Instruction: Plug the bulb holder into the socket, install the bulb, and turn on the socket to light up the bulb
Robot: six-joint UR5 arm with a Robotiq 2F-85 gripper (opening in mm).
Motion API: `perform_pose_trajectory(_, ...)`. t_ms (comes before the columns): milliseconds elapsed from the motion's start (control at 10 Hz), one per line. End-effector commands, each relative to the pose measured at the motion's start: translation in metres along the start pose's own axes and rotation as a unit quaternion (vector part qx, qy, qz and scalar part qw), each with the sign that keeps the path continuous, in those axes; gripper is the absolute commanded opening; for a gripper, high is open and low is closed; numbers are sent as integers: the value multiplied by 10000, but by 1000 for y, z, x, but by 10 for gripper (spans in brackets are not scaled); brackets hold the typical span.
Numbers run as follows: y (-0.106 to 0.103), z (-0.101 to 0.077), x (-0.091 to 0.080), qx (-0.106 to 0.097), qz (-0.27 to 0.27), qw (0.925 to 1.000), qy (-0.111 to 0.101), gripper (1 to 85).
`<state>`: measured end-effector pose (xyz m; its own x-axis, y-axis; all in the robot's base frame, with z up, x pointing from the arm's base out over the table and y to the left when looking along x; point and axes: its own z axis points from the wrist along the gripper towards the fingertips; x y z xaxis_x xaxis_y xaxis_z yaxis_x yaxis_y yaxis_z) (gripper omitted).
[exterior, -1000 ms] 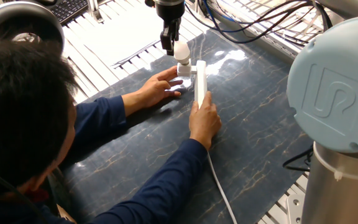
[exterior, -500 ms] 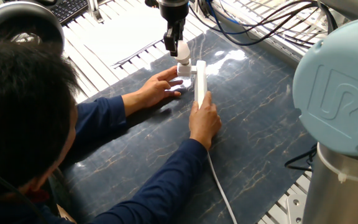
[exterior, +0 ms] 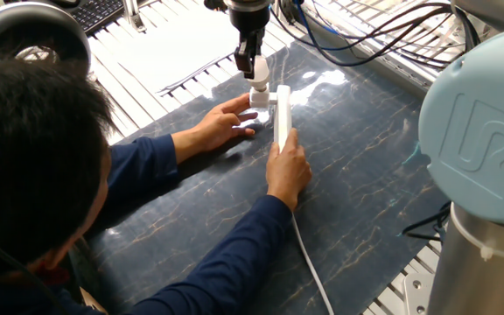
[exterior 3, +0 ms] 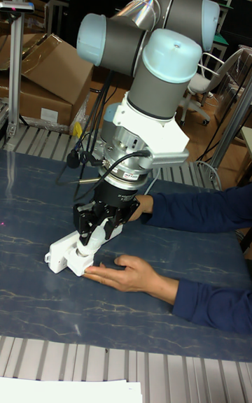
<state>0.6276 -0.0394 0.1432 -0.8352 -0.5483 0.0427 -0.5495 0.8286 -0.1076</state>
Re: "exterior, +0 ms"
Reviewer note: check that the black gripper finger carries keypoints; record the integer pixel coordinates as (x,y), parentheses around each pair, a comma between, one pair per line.
(258,48)
(244,59)

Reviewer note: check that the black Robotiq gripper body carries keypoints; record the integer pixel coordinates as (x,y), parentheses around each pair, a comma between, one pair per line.
(248,22)

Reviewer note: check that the white LED bulb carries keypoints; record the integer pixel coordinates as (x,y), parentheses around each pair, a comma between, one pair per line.
(261,72)

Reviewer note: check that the white bulb holder adapter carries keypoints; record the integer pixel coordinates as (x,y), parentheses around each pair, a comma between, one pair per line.
(258,100)

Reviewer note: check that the white power strip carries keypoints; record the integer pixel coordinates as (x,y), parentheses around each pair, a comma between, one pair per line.
(283,116)

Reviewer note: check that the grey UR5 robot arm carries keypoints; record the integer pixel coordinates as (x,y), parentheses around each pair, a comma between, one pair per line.
(484,131)

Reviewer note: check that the left forearm blue sleeve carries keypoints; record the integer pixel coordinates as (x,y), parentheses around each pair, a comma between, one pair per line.
(142,170)

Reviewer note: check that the right forearm blue sleeve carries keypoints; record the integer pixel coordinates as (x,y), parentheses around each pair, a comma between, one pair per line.
(221,258)

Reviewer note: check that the person's left hand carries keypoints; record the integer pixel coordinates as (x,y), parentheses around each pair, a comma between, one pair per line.
(221,127)

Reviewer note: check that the person's right hand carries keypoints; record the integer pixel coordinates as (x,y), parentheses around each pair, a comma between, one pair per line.
(288,172)

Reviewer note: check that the white paper stack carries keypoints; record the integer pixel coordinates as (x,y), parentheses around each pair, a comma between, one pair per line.
(177,48)

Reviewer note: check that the black keyboard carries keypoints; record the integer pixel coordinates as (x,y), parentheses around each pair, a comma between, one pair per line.
(96,13)

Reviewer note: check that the dark blue marble mat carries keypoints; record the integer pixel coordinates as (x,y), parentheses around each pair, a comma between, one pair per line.
(366,166)

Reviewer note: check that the aluminium post with bracket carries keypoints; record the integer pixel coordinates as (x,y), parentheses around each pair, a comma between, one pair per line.
(131,13)

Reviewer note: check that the aluminium corner bracket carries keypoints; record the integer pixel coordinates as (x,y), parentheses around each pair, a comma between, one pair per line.
(416,291)

